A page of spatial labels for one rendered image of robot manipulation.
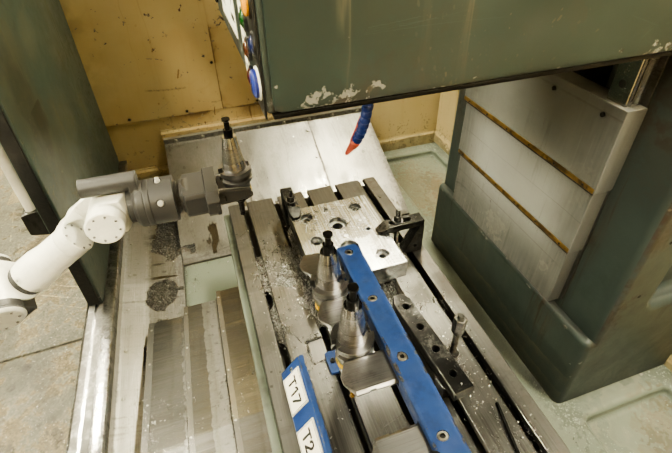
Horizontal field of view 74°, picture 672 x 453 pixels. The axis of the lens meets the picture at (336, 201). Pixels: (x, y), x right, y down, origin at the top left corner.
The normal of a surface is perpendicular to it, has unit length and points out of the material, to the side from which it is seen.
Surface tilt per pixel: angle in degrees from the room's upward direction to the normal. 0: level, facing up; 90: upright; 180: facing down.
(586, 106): 92
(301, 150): 24
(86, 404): 0
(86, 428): 0
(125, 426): 18
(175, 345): 8
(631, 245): 90
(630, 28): 90
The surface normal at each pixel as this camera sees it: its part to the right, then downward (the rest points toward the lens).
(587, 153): -0.95, 0.19
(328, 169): 0.11, -0.49
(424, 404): -0.02, -0.79
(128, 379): 0.26, -0.82
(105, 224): 0.32, 0.52
